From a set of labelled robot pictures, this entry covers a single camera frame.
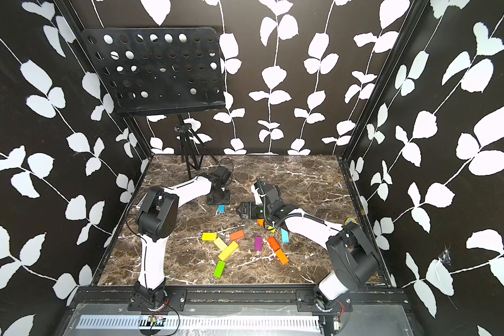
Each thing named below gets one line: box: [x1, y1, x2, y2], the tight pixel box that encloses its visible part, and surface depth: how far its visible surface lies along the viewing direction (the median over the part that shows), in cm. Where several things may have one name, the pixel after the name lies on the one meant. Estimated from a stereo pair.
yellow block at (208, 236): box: [201, 232, 218, 241], surface depth 91 cm
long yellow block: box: [217, 240, 239, 262], surface depth 87 cm
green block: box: [212, 260, 227, 278], surface depth 82 cm
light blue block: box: [280, 228, 290, 243], surface depth 91 cm
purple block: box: [254, 236, 263, 252], surface depth 90 cm
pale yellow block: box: [213, 237, 228, 252], surface depth 89 cm
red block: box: [267, 235, 281, 252], surface depth 90 cm
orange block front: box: [275, 248, 290, 266], surface depth 86 cm
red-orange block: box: [229, 229, 245, 242], surface depth 92 cm
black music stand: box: [81, 26, 226, 180], surface depth 69 cm
